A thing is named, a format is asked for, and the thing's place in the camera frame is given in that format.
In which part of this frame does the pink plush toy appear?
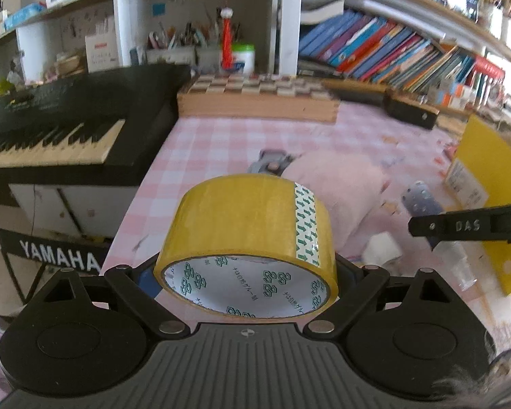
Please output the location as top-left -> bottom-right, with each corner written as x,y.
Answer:
282,150 -> 389,251

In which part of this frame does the yellow packing tape roll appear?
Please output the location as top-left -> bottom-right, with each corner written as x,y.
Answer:
154,173 -> 339,319

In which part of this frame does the grey purple toy truck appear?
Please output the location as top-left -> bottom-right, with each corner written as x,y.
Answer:
247,150 -> 295,176

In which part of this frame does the white crumpled tissue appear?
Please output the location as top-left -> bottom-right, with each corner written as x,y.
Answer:
362,232 -> 403,266

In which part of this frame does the yellow cardboard box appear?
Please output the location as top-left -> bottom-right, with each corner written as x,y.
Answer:
443,115 -> 511,296

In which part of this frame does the clear plastic cup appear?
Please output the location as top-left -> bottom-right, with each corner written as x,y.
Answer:
433,241 -> 476,292

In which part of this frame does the black keyboard stand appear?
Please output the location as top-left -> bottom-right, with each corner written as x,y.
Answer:
0,209 -> 110,305

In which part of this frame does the pink checkered tablecloth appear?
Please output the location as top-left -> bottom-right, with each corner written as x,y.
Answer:
0,102 -> 511,384

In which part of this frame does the dark wooden small box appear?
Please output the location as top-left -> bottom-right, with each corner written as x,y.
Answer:
383,91 -> 439,130

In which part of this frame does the black Yamaha keyboard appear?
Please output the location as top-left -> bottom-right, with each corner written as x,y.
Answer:
0,63 -> 191,186

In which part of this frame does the wooden chessboard box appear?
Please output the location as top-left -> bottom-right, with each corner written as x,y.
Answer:
177,74 -> 340,123

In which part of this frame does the white jar green lid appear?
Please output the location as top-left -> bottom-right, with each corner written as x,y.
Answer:
232,43 -> 256,75

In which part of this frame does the red hanging tassel ornament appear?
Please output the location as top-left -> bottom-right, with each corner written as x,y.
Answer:
220,7 -> 233,70

